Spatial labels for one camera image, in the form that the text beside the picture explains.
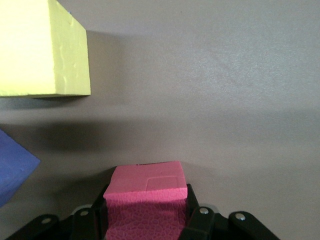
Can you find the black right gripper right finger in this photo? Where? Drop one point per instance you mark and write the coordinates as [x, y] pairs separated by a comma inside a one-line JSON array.
[[202, 225]]

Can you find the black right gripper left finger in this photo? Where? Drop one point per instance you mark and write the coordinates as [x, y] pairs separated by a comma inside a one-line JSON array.
[[82, 225]]

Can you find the red foam cube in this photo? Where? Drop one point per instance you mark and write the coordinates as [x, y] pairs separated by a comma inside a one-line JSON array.
[[147, 200]]

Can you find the purple foam cube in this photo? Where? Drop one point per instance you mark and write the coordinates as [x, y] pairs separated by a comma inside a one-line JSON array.
[[12, 170]]

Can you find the yellow foam cube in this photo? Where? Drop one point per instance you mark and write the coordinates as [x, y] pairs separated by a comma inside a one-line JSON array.
[[37, 50]]

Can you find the brown table cover sheet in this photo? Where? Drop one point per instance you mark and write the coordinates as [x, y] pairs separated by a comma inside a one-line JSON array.
[[200, 87]]

